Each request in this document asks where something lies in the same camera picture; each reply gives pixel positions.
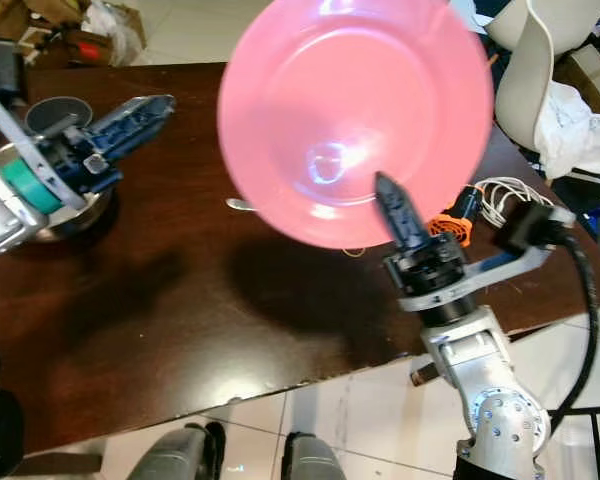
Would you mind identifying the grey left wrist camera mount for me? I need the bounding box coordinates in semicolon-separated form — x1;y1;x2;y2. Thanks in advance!
0;30;111;208

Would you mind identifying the white plastic bag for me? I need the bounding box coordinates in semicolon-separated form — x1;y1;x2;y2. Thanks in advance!
85;0;141;46

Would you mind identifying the brown wooden stub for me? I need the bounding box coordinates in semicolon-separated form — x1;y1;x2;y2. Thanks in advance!
410;360;441;387

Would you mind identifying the small grey bowl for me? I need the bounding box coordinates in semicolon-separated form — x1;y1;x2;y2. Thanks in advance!
25;95;91;138

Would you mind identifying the white coiled cable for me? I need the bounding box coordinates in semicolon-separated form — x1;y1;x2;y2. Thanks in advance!
475;175;556;231

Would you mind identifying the orange plug connector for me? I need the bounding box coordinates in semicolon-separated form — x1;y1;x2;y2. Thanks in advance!
428;185;483;247

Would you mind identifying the grey robot leg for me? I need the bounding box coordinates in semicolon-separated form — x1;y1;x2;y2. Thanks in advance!
280;432;361;480
130;420;226;480

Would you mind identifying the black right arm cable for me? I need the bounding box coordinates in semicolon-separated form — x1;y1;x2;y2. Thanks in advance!
545;235;600;426

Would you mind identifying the small brown cardboard box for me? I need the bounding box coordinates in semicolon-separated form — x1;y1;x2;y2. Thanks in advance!
555;45;600;111

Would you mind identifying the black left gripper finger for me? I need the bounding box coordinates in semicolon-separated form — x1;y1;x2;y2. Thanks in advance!
105;102;176;166
92;95;176;143

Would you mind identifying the brown cardboard box pile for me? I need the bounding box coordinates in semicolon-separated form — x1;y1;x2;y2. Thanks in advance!
0;0;146;69

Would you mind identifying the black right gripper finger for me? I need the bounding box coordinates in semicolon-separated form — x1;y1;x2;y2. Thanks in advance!
373;172;436;256

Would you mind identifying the grey left robot leg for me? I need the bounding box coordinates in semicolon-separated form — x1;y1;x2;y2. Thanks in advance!
130;420;226;480

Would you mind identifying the white crumpled cloth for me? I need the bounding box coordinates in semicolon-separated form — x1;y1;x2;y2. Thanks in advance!
530;80;600;181

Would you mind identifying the beige chair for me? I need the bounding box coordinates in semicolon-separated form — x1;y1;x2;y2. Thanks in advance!
485;0;600;151

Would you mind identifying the pink round plate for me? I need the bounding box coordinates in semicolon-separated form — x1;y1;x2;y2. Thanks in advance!
217;0;496;251

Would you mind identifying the grey right robot leg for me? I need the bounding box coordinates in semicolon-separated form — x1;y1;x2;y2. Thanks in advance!
280;432;361;480

